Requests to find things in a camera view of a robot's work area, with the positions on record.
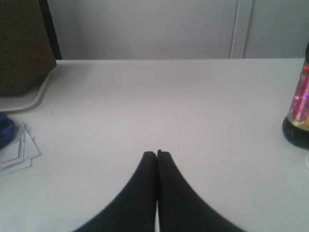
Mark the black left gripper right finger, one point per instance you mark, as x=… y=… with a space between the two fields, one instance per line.
x=180 y=208

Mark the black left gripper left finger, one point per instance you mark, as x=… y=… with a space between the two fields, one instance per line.
x=134 y=208

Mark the dark soy sauce bottle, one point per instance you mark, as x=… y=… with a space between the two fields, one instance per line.
x=295 y=126

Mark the white paper sheets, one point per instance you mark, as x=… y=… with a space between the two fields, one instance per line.
x=18 y=154

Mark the blue cloth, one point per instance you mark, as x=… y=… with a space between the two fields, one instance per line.
x=7 y=127

